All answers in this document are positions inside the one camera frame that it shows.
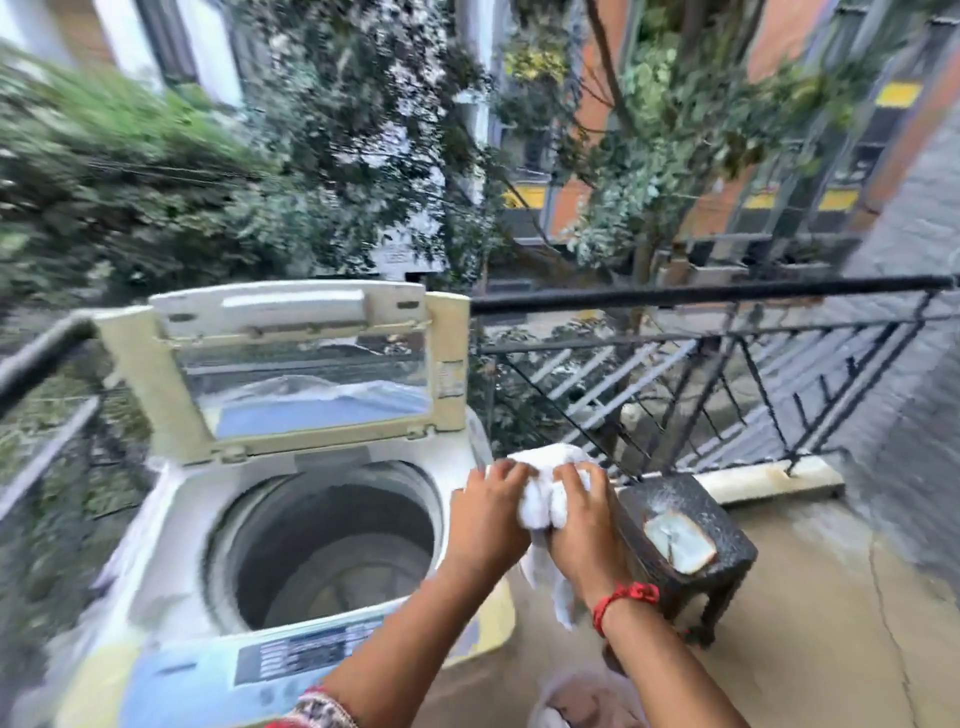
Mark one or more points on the person's right hand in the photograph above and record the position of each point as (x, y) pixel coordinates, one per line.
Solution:
(585, 540)

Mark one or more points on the person's left hand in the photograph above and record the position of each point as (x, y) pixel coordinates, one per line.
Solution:
(484, 525)

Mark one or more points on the person's right fingers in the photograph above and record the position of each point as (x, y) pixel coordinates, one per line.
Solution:
(579, 484)

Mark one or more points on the person's left fingers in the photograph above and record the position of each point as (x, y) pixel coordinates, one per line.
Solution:
(511, 477)

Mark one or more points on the white cloth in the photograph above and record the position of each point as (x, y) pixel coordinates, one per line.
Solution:
(541, 502)

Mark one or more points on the person's left forearm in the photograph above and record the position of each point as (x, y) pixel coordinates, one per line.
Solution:
(390, 645)

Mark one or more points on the person's right forearm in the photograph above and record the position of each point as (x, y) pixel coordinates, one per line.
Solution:
(667, 667)

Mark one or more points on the white soap bar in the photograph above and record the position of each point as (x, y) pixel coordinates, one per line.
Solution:
(679, 541)

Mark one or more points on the red thread wristband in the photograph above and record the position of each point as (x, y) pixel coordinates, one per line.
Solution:
(621, 600)

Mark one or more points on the dark wooden stool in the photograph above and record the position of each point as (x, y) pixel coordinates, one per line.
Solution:
(686, 547)

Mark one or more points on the black metal balcony railing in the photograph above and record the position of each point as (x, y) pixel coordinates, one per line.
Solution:
(675, 375)

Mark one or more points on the white top-load washing machine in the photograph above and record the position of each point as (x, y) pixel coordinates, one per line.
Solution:
(292, 570)

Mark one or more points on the washing machine lid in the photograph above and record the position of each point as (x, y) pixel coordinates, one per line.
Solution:
(300, 367)

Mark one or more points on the green leafy tree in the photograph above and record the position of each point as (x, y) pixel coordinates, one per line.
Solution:
(300, 135)

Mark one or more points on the orange brick building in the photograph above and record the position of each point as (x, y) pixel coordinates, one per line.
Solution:
(795, 135)

